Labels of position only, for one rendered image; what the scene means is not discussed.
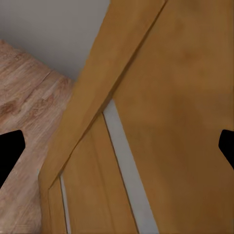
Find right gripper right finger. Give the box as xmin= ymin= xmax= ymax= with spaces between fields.
xmin=218 ymin=130 xmax=234 ymax=169

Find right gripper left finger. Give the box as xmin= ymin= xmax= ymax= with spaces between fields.
xmin=0 ymin=130 xmax=25 ymax=188

